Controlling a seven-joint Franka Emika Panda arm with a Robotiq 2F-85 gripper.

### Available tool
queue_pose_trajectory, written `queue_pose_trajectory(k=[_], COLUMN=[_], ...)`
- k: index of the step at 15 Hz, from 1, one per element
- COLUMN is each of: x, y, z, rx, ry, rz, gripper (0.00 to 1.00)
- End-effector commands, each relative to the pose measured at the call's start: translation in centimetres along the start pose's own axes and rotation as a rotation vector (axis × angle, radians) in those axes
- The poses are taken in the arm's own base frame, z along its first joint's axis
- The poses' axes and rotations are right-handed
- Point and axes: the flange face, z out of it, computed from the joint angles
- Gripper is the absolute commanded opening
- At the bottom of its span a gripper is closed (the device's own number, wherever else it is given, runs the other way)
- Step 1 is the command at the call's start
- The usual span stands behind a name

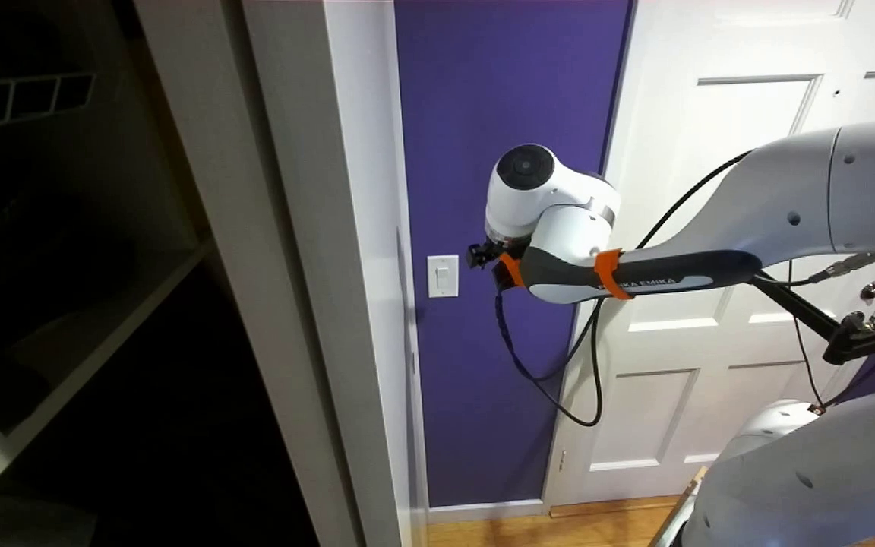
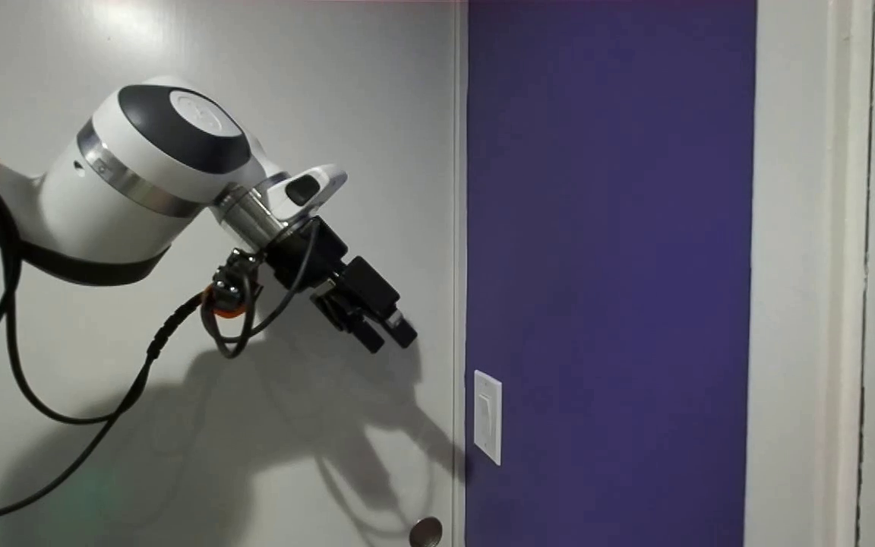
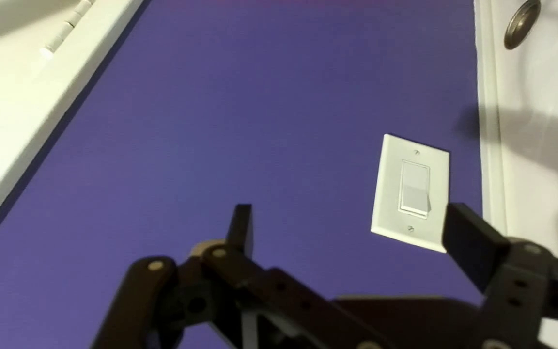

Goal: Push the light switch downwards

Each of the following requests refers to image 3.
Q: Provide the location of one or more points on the white rocker light switch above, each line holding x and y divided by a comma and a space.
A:
415, 186

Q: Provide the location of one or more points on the white door frame with hinge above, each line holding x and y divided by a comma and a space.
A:
28, 122

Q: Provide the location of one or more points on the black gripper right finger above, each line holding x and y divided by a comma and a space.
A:
518, 291

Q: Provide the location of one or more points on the white door hinge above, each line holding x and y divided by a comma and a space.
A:
67, 29

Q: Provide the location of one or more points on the plain white door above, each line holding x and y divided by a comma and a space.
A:
1, 19

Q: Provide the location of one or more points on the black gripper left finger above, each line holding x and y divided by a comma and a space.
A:
272, 291

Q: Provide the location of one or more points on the white light switch plate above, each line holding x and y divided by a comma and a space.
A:
388, 213

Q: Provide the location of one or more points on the metal door knob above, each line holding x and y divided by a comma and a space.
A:
522, 21

